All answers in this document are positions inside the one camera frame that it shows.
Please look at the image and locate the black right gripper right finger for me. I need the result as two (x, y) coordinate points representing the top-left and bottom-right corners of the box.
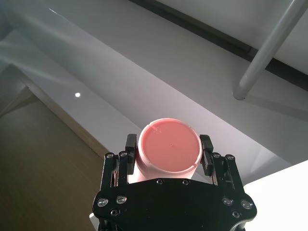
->
(199, 134), (244, 191)

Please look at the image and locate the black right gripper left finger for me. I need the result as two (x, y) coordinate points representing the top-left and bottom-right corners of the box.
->
(100, 133), (138, 191)

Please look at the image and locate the pink plastic cup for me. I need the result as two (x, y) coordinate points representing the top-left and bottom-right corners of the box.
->
(131, 117), (203, 185)

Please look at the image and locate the white round pipe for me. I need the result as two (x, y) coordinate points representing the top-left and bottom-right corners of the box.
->
(232, 0), (304, 101)

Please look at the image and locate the dark ceiling track strip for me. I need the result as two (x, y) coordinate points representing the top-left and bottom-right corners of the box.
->
(128, 0), (308, 92)

